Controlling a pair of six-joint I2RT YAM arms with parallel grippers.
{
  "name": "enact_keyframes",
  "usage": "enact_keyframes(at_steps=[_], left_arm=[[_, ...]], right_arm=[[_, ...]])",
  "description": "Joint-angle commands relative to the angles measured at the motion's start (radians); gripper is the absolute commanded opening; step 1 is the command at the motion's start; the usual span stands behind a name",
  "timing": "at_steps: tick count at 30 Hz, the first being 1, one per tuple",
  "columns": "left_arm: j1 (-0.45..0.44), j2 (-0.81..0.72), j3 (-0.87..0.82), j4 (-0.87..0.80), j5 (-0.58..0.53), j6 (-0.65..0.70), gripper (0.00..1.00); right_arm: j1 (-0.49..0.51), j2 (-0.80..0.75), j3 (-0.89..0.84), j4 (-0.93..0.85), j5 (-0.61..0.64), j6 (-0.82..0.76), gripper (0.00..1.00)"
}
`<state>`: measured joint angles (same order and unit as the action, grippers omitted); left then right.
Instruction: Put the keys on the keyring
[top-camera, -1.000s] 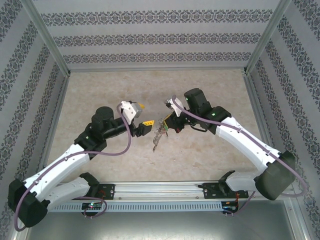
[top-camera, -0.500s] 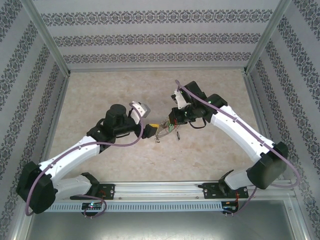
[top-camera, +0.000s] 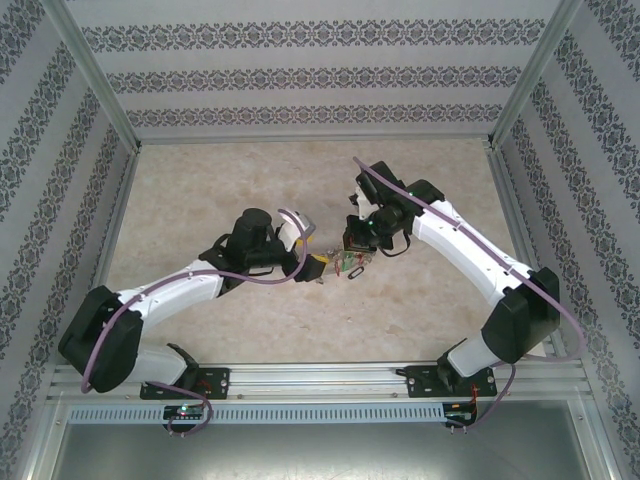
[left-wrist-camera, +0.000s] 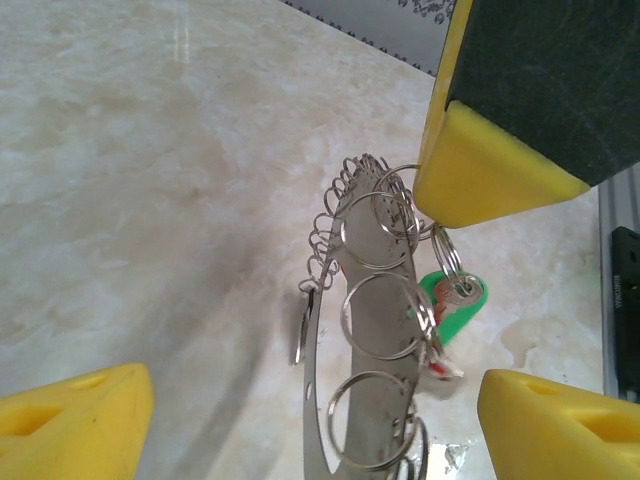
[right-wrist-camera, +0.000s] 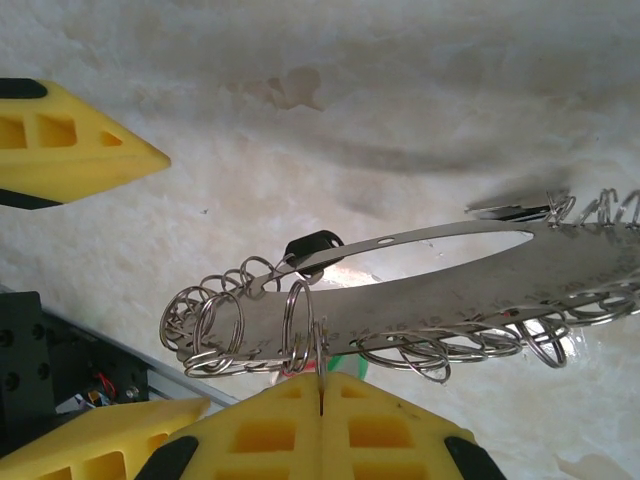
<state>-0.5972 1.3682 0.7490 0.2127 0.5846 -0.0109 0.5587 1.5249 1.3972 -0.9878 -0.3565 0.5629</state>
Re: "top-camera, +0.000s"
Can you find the dark plastic key tag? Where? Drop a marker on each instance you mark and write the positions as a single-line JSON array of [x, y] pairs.
[[356, 273]]

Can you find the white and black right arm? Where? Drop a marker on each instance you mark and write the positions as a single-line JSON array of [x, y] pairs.
[[465, 245]]

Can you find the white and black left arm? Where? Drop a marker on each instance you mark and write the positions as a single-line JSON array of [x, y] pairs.
[[170, 292]]

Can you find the small controller board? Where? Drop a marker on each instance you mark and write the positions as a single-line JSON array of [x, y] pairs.
[[185, 412], [460, 412]]

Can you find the grey metal sheet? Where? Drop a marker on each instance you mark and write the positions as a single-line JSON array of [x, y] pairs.
[[320, 450]]

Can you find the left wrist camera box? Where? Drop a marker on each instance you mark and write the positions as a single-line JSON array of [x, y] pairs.
[[290, 232]]

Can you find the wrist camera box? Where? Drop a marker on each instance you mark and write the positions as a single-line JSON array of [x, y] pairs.
[[290, 232], [361, 200]]

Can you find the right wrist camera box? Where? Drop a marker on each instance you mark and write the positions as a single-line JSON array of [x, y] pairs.
[[361, 200]]

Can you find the aluminium rear rail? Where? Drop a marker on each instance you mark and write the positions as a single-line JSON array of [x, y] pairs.
[[310, 140]]

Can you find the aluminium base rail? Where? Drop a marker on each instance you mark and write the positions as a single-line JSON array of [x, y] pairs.
[[320, 380]]

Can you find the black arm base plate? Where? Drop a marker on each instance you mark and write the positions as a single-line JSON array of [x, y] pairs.
[[420, 382], [217, 382]]

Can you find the aluminium frame post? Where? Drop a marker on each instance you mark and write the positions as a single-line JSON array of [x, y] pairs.
[[90, 65], [535, 65]]

